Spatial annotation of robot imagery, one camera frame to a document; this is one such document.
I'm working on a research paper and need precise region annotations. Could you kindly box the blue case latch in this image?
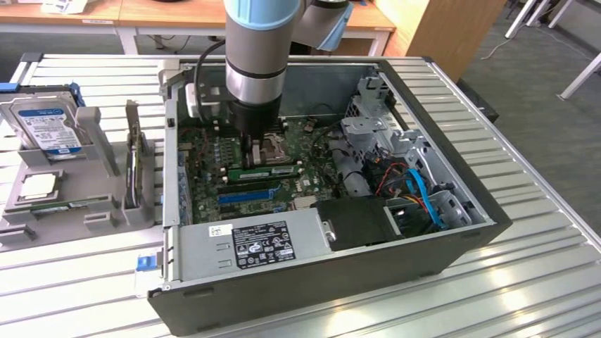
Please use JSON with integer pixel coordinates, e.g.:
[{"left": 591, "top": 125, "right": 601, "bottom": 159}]
[{"left": 134, "top": 255, "right": 163, "bottom": 273}]

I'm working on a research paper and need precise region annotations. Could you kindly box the white box on desk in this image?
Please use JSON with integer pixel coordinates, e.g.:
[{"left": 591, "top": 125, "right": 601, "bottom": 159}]
[{"left": 38, "top": 0, "right": 89, "bottom": 15}]

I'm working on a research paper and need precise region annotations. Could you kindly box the green RAM stick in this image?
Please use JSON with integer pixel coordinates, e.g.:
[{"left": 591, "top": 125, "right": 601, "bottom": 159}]
[
  {"left": 29, "top": 198, "right": 113, "bottom": 215},
  {"left": 227, "top": 166, "right": 297, "bottom": 181}
]

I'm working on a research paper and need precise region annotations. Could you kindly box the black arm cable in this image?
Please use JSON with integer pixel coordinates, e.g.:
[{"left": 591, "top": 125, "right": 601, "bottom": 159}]
[{"left": 195, "top": 38, "right": 227, "bottom": 118}]

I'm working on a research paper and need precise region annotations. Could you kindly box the grey parts rack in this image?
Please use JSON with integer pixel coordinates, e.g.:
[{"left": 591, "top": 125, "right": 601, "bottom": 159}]
[{"left": 0, "top": 105, "right": 157, "bottom": 251}]

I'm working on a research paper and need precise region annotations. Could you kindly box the blue disk wire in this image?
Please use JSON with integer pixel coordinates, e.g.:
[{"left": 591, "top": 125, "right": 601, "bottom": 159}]
[{"left": 406, "top": 168, "right": 446, "bottom": 232}]

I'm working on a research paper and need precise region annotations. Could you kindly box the black fan shroud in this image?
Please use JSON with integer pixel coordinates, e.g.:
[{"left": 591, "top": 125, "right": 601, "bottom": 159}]
[{"left": 315, "top": 196, "right": 402, "bottom": 251}]

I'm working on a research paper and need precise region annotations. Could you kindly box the silver CPU chip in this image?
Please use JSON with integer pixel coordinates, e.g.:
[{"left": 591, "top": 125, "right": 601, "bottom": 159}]
[{"left": 21, "top": 173, "right": 61, "bottom": 199}]

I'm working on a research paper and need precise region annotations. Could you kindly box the blue expansion slot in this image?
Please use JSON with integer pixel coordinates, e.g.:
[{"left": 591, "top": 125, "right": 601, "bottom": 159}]
[{"left": 215, "top": 189, "right": 274, "bottom": 207}]

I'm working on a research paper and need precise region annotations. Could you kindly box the small silver heatsink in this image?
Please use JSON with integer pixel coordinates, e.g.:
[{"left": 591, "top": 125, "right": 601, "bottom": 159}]
[{"left": 291, "top": 196, "right": 319, "bottom": 213}]

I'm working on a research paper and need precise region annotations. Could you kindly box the silver metal disk bay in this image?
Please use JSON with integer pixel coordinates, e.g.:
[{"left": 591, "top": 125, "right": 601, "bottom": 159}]
[{"left": 339, "top": 75, "right": 490, "bottom": 230}]

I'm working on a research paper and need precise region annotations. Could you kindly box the black open PC case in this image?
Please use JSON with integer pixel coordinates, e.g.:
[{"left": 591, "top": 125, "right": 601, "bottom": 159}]
[{"left": 146, "top": 58, "right": 512, "bottom": 337}]

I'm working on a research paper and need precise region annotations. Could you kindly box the white table frame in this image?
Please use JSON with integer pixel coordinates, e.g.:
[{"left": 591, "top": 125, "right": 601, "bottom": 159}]
[{"left": 503, "top": 0, "right": 601, "bottom": 101}]

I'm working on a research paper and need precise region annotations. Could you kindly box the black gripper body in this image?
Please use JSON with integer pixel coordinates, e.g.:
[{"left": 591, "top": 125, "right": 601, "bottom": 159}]
[{"left": 231, "top": 98, "right": 282, "bottom": 142}]

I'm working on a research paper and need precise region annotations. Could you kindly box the green motherboard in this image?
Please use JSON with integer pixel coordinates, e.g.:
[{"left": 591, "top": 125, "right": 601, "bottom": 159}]
[{"left": 174, "top": 118, "right": 339, "bottom": 226}]

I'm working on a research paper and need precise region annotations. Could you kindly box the black expansion slot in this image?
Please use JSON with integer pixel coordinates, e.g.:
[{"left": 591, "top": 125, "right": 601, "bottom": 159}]
[{"left": 218, "top": 183, "right": 271, "bottom": 196}]

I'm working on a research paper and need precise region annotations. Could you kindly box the wooden desk white frame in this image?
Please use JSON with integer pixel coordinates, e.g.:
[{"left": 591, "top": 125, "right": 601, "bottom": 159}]
[{"left": 0, "top": 0, "right": 398, "bottom": 57}]

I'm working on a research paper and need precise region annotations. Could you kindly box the red and black wire bundle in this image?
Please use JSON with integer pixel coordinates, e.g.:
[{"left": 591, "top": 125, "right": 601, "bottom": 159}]
[{"left": 373, "top": 162, "right": 411, "bottom": 196}]

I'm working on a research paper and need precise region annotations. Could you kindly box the CPU socket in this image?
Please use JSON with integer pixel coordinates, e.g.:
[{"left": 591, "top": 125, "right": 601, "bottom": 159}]
[{"left": 259, "top": 131, "right": 295, "bottom": 165}]

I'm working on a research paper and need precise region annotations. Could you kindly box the wooden cabinet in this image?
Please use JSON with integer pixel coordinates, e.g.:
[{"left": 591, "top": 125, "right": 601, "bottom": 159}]
[{"left": 383, "top": 0, "right": 508, "bottom": 82}]

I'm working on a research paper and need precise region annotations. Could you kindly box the white floor cable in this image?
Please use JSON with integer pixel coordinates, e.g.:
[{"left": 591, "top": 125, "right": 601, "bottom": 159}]
[{"left": 478, "top": 24, "right": 531, "bottom": 61}]

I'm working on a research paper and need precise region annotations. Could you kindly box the hard disk blue label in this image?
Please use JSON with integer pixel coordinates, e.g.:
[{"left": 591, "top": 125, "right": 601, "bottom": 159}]
[{"left": 0, "top": 82, "right": 87, "bottom": 156}]

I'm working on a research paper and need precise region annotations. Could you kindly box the grey power supply unit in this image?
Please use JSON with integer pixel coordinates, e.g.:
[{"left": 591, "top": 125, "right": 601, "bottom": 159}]
[{"left": 175, "top": 207, "right": 335, "bottom": 283}]

